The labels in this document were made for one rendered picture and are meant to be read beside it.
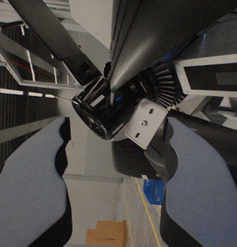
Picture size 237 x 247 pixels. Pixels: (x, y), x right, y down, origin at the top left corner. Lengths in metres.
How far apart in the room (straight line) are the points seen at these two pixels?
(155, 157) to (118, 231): 7.97
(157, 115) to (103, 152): 7.17
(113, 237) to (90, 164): 3.03
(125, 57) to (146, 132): 0.21
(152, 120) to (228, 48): 0.16
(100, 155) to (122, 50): 7.39
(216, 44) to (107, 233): 8.21
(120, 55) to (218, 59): 0.16
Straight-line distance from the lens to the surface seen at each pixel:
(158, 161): 0.36
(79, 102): 0.35
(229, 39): 0.34
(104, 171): 7.76
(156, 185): 3.20
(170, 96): 0.41
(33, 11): 0.45
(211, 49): 0.33
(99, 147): 7.46
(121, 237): 8.45
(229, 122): 0.58
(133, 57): 0.16
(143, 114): 0.36
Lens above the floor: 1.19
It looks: 4 degrees down
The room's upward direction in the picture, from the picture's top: 85 degrees counter-clockwise
